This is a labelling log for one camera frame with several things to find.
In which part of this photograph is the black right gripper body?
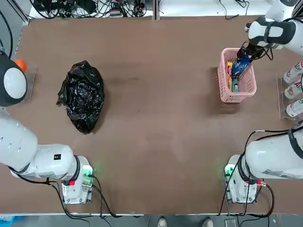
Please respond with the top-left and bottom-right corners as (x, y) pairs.
(241, 41), (263, 56)

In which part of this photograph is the blue cookie box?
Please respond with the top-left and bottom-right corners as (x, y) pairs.
(232, 58), (251, 80)

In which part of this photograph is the long yellow snack packet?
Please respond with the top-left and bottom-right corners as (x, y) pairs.
(226, 61), (234, 92)

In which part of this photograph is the pink plastic basket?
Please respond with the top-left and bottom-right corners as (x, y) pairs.
(217, 47), (258, 104)

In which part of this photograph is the black plastic bag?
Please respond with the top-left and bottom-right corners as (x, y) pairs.
(56, 60), (106, 135)

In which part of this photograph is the white bottle with pink label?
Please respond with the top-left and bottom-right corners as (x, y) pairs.
(285, 98), (303, 118)
(284, 79), (303, 99)
(283, 61), (303, 84)

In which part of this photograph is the clear acrylic bottle stand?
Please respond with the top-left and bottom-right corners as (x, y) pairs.
(276, 73), (303, 122)

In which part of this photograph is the clear acrylic fruit stand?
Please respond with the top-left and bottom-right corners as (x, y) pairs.
(14, 63), (38, 102)

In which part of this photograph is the orange fruit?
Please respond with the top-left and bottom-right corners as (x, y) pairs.
(13, 59), (27, 73)

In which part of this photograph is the black cable with metal connector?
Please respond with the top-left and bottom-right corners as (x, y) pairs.
(245, 129), (294, 157)

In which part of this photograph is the aluminium frame post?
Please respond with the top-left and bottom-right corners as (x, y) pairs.
(153, 0), (160, 21)

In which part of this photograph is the black arm base cable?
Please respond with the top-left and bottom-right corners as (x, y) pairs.
(217, 181), (275, 218)
(91, 174), (145, 218)

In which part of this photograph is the black cable bundle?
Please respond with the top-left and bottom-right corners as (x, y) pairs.
(30, 0), (152, 18)

